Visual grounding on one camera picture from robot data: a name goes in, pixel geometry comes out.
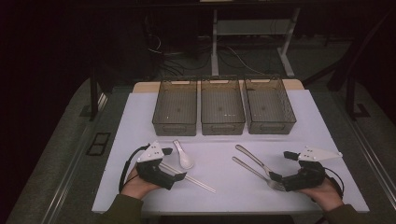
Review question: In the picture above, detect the person's left hand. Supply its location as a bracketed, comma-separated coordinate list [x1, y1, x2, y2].
[120, 166, 163, 200]

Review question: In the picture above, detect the smoky clear plastic bin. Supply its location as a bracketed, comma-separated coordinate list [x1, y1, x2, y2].
[200, 77, 247, 136]
[151, 78, 198, 137]
[243, 76, 297, 135]

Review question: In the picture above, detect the white metal desk frame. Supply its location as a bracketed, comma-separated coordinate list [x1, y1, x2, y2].
[210, 7, 302, 78]

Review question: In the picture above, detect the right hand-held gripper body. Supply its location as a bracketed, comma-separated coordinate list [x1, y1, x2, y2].
[281, 145, 344, 192]

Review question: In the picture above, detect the left hand-held gripper black cable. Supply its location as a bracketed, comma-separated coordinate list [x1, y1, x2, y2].
[118, 143, 151, 194]

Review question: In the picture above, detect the person's right hand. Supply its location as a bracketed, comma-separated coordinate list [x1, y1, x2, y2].
[298, 177, 345, 213]

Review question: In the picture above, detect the hand-held gripper black cable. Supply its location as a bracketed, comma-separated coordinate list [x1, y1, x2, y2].
[323, 166, 346, 200]
[118, 143, 151, 194]

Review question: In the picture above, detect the wooden table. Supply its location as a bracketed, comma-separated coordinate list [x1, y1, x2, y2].
[133, 78, 305, 93]

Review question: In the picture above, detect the white ceramic spoon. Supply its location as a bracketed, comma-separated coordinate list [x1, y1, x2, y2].
[172, 139, 194, 171]

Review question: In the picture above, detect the white table cover board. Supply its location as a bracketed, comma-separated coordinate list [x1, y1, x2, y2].
[92, 89, 371, 216]

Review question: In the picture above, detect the bundle of black floor cables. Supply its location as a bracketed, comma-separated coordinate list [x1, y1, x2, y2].
[144, 15, 214, 78]

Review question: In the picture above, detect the metal floor rail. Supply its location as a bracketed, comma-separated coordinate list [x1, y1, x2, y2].
[41, 92, 108, 224]
[334, 92, 396, 202]

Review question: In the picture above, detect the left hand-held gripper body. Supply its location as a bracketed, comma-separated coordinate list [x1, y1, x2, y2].
[134, 140, 177, 190]

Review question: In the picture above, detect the right hand-held gripper black cable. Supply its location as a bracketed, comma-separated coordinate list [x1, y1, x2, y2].
[323, 166, 346, 200]

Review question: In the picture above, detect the black metal stand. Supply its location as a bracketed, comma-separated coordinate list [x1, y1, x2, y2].
[88, 66, 108, 122]
[302, 12, 372, 121]

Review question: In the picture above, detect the white floor cable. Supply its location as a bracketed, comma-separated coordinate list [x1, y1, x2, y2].
[226, 46, 267, 77]

